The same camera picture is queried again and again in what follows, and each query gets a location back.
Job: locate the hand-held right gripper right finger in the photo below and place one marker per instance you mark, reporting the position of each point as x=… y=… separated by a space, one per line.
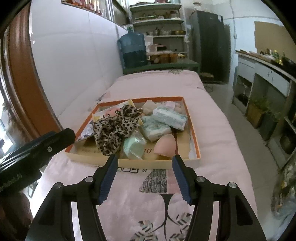
x=182 y=183

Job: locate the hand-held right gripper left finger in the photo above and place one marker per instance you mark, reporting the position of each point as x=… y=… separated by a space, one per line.
x=107 y=183

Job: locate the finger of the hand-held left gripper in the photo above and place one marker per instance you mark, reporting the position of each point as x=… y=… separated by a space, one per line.
x=57 y=143

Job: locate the shallow orange rimmed cardboard box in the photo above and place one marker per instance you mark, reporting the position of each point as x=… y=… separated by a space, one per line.
x=161 y=163

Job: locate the white blue plastic packet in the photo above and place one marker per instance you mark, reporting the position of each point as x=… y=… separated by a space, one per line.
x=86 y=134

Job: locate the pink makeup sponge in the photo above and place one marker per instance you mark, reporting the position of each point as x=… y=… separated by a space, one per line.
x=164 y=145

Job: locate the mint green powder puff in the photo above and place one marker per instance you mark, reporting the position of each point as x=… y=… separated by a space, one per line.
x=133 y=146

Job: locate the leopard print scrunchie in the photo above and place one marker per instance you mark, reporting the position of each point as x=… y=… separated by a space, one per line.
x=113 y=132

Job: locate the green floral tissue pack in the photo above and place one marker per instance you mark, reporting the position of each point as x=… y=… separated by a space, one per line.
x=153 y=127
x=170 y=117

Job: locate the pale pink cloth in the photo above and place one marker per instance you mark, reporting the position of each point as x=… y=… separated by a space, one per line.
x=172 y=105

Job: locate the person's left hand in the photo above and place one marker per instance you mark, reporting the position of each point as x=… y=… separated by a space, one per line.
x=18 y=210

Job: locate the brown wooden door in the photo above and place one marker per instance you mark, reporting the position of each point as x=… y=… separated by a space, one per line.
x=20 y=81

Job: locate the potted plant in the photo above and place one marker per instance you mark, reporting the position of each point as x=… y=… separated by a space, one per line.
x=254 y=113
x=270 y=126

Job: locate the white plastic bag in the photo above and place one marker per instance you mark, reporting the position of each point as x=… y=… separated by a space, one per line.
x=284 y=185

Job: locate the small round stool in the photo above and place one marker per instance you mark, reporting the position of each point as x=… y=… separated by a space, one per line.
x=206 y=75

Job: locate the dark green pot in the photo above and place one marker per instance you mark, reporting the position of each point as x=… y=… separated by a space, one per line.
x=288 y=143

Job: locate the green low table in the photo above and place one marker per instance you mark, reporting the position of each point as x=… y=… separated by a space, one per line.
x=173 y=63

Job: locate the blue water jug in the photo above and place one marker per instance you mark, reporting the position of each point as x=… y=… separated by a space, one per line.
x=133 y=46

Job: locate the amber glass jar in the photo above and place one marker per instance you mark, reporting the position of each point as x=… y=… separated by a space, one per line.
x=155 y=59
x=165 y=58
x=174 y=58

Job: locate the grey kitchen counter cabinet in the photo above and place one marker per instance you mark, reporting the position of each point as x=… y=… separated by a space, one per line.
x=268 y=74

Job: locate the dark refrigerator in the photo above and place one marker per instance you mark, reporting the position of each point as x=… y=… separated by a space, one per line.
x=208 y=46

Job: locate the metal shelf rack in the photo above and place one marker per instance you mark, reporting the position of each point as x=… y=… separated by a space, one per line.
x=157 y=22

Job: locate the green plastic bottle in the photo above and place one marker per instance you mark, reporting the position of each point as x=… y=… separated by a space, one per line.
x=276 y=55

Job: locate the black wok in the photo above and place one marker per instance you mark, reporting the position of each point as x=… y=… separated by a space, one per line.
x=289 y=62

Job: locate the cardboard sheet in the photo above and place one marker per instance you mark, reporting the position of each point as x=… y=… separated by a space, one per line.
x=268 y=37

